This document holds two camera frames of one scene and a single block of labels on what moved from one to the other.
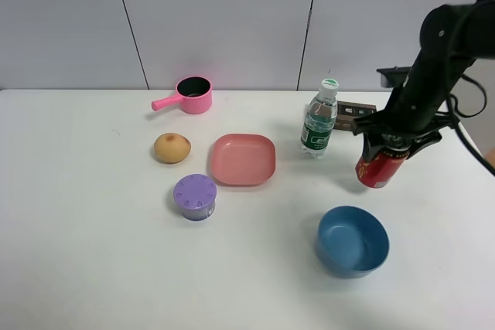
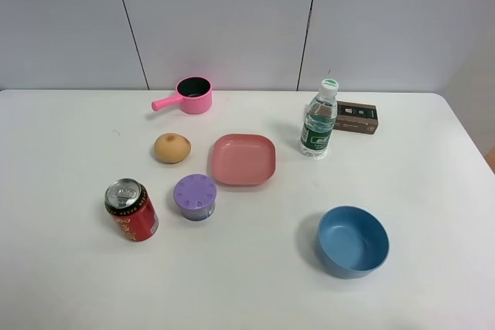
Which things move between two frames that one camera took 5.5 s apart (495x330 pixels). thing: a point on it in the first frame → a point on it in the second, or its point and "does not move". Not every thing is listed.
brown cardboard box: (348, 110) does not move
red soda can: (378, 171) → (128, 203)
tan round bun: (172, 148) does not move
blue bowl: (353, 242) does not move
